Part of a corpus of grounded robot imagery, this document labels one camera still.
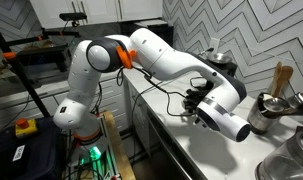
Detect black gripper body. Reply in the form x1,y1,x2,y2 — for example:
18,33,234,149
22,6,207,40
190,87,213,111

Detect glass coffee kettle black handle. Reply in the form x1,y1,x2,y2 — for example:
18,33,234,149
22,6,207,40
181,89,200,115

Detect grey dishwasher front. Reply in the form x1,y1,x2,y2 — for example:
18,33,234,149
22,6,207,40
145,109,205,180

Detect metal ladle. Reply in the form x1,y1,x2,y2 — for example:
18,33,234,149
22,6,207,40
262,96,290,113

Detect black countertop appliance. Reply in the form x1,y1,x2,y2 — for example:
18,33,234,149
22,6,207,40
120,19,175,43

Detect wooden spoon narrow head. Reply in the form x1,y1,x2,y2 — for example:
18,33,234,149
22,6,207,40
270,60,283,96

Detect wooden spoon round head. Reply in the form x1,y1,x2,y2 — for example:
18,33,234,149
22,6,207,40
273,65,294,98

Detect white lower cabinets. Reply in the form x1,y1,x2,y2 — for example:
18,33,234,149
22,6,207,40
0,71,132,138

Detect wooden board platform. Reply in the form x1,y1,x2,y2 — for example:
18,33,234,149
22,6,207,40
102,110,137,180

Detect black stand crossbar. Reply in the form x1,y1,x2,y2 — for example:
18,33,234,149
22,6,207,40
40,28,82,38

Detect black equipment on stand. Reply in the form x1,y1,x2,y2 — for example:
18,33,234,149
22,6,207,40
15,44,72,73

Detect large black equipment case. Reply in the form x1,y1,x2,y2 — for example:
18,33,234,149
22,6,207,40
0,116,67,180

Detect red emergency stop button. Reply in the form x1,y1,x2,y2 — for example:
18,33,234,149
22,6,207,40
14,118,38,139

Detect black stand pole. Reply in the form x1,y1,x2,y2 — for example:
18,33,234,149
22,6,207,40
0,18,52,118

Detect orange clamp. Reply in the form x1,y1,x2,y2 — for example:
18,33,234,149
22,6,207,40
2,50,18,61

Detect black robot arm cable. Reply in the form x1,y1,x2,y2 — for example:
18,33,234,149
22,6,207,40
116,65,205,118

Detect long black power cable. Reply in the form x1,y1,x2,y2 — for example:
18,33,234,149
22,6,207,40
130,79,165,164

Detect robot mount frame green light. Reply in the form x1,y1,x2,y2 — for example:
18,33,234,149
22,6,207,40
62,113,122,180

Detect black stereo camera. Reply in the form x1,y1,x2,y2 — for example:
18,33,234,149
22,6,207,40
59,12,88,23

